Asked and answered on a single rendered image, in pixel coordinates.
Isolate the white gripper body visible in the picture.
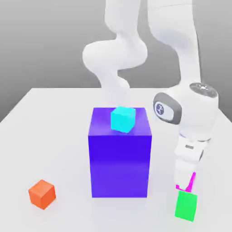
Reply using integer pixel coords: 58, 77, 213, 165
174, 158, 198, 191

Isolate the small magenta cube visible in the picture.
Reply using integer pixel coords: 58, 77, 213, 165
175, 171, 197, 193

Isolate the small green cube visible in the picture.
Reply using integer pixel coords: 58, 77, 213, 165
174, 190, 198, 222

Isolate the small cyan cube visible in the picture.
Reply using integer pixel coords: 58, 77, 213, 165
110, 106, 136, 134

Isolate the small orange cube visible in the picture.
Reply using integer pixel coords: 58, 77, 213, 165
28, 179, 57, 211

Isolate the large blue box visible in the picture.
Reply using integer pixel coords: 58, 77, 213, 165
87, 107, 152, 198

